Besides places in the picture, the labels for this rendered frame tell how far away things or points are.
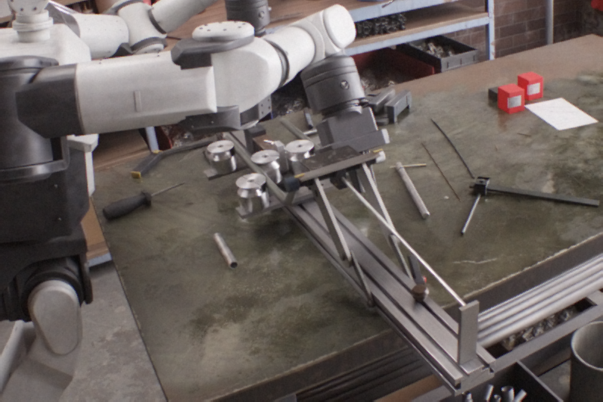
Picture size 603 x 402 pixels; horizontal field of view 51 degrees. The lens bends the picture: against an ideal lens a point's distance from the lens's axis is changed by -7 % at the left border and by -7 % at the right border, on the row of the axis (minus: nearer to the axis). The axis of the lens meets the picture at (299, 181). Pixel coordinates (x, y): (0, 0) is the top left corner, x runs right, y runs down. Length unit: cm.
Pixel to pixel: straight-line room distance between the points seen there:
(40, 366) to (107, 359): 114
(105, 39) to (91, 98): 57
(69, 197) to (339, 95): 44
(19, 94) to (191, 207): 54
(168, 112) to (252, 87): 11
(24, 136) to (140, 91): 15
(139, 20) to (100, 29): 11
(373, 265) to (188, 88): 38
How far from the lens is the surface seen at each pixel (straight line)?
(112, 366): 233
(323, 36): 100
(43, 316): 117
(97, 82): 81
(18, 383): 129
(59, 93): 81
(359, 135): 106
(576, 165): 133
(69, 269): 118
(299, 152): 120
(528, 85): 160
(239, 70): 84
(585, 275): 213
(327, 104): 104
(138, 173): 142
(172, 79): 80
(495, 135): 143
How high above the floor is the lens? 149
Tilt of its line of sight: 28 degrees down
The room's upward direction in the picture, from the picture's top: 8 degrees counter-clockwise
